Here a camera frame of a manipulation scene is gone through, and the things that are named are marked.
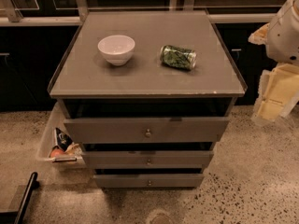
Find green soda can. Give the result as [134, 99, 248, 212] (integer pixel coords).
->
[160, 45, 197, 71]

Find grey top drawer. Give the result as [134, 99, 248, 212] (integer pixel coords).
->
[64, 117, 229, 144]

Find dark snack bag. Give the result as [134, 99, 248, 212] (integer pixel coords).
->
[54, 128, 73, 151]

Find grey middle drawer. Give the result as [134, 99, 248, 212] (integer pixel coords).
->
[82, 150, 213, 169]

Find clear plastic bin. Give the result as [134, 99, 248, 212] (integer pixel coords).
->
[36, 103, 86, 170]

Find red round fruit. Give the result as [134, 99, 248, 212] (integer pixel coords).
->
[50, 148, 64, 158]

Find grey drawer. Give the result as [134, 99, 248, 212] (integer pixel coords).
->
[64, 117, 229, 144]
[93, 174, 204, 189]
[82, 150, 213, 169]

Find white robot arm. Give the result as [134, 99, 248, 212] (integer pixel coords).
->
[249, 0, 299, 126]

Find grey drawer cabinet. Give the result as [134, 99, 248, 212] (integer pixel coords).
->
[50, 11, 246, 176]

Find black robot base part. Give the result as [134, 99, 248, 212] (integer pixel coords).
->
[0, 172, 39, 224]

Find grey bottom drawer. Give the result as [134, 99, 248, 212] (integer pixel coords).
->
[93, 174, 204, 189]

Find white ceramic bowl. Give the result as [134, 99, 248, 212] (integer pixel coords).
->
[97, 35, 135, 66]

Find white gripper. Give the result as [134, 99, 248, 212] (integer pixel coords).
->
[249, 23, 299, 126]

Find metal shelf rail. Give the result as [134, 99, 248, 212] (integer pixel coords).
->
[0, 13, 275, 27]

